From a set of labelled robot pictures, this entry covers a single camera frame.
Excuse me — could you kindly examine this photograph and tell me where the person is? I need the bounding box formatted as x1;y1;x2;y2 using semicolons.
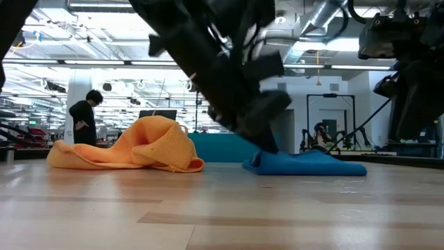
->
68;89;104;147
313;122;331;147

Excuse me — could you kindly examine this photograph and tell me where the black ceiling device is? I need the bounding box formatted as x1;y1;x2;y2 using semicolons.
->
12;30;27;48

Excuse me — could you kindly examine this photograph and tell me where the silver slanted ventilation duct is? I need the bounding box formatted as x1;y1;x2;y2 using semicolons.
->
291;0;348;63

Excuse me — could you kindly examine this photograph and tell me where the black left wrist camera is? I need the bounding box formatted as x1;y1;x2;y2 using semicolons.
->
242;51;286;84

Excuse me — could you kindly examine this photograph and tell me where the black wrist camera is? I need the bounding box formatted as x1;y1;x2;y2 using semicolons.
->
358;13;429;60
242;51;286;84

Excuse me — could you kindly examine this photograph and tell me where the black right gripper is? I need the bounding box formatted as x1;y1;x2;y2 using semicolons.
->
373;57;444;142

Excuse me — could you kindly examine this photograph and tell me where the blue microfiber towel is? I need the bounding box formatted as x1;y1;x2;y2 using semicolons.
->
241;149;368;176

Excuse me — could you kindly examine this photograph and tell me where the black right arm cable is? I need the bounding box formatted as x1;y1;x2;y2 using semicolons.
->
325;99;393;153

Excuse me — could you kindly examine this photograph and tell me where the yellow hanging cord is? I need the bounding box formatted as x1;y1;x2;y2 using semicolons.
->
315;50;322;87

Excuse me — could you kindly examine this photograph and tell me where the white building pillar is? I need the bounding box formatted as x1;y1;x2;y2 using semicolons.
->
64;78;93;145

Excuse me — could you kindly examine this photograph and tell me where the orange microfiber towel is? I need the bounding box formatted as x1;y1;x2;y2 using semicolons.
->
46;115;205;174

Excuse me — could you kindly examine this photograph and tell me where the black background monitor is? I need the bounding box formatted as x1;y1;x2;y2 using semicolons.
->
138;109;178;121

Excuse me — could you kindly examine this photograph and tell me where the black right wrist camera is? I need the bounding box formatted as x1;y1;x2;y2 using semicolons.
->
358;13;429;60

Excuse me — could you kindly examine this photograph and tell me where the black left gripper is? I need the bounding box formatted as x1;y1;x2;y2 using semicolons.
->
207;90;292;154

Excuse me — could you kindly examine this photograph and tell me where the black background station frame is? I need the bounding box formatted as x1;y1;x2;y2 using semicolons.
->
306;92;357;151

